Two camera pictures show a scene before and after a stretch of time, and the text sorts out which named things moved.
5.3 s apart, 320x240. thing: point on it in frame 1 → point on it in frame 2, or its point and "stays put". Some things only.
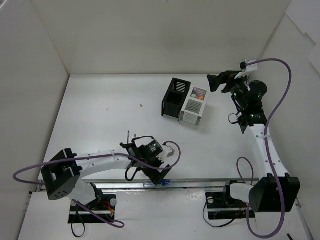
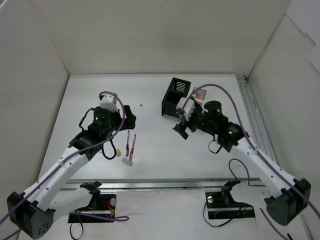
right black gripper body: [227, 81] → [186, 125]
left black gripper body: [155, 170] → [127, 118]
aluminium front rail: [132, 185] stays put
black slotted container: [175, 97] stays put
